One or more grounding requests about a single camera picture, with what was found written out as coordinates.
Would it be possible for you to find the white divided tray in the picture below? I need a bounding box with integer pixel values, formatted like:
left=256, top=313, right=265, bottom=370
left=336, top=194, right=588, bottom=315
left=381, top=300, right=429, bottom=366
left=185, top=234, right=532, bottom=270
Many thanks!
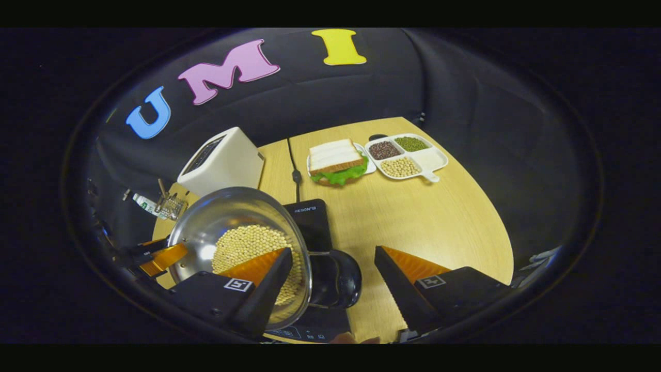
left=364, top=133, right=449, bottom=183

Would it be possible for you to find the white toaster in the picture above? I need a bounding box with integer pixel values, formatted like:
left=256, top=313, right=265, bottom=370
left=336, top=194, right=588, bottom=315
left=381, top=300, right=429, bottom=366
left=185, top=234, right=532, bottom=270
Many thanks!
left=177, top=127, right=265, bottom=197

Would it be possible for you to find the black induction cooktop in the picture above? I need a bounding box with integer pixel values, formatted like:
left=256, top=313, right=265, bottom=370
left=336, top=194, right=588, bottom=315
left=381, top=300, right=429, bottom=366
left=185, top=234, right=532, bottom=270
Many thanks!
left=263, top=199, right=352, bottom=343

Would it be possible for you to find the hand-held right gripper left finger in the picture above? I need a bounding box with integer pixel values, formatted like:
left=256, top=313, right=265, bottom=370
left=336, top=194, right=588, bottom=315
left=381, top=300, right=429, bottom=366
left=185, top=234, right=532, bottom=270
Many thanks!
left=168, top=247, right=294, bottom=339

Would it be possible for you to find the white sandwich plate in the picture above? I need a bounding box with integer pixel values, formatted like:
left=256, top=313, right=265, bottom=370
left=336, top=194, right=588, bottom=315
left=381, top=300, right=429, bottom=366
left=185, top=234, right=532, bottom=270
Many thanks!
left=306, top=142, right=377, bottom=188

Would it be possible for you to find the black power cable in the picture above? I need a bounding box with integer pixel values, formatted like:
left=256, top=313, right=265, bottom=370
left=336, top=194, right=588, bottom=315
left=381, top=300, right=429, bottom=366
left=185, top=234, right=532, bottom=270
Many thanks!
left=287, top=137, right=305, bottom=203

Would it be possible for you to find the pile of soybeans in pot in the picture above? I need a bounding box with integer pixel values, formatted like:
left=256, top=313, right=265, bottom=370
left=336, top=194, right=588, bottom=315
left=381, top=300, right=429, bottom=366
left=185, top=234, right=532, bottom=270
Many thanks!
left=212, top=225, right=305, bottom=306

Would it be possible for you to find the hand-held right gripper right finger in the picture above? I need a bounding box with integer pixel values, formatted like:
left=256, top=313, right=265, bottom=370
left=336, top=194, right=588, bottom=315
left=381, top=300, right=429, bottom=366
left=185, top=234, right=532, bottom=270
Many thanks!
left=374, top=245, right=512, bottom=336

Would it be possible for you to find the pile of soybeans in tray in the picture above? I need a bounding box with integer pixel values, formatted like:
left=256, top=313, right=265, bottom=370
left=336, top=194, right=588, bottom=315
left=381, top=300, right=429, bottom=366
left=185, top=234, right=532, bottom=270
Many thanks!
left=380, top=157, right=421, bottom=178

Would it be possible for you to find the pile of dark red beans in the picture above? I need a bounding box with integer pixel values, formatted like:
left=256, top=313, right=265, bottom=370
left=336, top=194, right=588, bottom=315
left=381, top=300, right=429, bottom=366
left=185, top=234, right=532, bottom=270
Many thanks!
left=368, top=141, right=402, bottom=161

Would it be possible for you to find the white drink bottle green label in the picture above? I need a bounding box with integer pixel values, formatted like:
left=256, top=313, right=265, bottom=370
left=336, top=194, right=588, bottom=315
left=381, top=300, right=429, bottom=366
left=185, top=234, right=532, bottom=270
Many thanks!
left=132, top=193, right=162, bottom=215

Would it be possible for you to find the metal wire basket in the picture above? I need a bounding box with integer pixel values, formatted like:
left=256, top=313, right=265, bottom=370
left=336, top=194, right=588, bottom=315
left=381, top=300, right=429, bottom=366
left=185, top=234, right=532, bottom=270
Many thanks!
left=154, top=192, right=189, bottom=222

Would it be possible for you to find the black backdrop cloth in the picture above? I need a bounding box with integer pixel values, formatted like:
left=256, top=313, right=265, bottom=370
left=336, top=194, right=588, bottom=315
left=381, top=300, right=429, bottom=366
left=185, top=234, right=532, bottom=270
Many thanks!
left=88, top=28, right=602, bottom=269

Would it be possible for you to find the stainless steel pot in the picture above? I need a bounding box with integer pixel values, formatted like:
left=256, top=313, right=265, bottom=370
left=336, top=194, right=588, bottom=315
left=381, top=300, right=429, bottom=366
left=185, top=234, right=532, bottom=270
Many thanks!
left=168, top=187, right=363, bottom=331

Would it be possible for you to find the sandwich with lettuce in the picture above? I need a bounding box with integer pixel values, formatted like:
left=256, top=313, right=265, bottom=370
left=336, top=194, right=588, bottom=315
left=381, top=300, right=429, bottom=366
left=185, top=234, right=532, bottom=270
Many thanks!
left=308, top=138, right=369, bottom=187

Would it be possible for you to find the pile of green mung beans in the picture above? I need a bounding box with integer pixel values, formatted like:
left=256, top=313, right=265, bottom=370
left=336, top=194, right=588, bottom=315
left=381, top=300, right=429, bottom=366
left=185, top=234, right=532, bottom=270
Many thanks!
left=395, top=136, right=430, bottom=152

